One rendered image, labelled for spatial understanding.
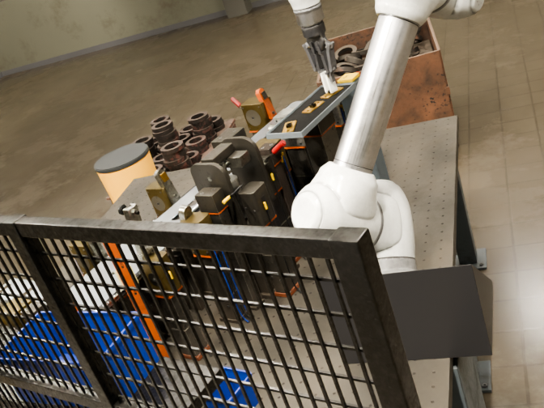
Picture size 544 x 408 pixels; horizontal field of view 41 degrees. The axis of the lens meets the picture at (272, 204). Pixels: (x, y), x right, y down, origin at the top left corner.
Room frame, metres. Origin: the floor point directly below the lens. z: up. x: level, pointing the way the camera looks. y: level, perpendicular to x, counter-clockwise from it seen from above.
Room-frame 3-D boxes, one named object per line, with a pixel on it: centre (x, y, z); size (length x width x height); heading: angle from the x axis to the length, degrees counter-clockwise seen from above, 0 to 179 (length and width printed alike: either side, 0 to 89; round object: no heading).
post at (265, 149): (2.20, -0.05, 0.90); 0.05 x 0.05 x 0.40; 48
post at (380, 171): (2.41, -0.40, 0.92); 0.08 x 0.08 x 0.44; 48
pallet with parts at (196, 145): (5.21, 0.57, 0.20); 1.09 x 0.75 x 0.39; 156
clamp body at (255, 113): (2.84, -0.07, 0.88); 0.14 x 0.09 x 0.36; 48
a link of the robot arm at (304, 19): (2.30, -0.31, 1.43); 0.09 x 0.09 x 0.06
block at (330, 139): (2.22, -0.23, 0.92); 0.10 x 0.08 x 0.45; 138
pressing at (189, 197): (2.29, 0.17, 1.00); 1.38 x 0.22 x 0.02; 138
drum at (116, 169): (4.29, 0.78, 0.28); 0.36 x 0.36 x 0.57
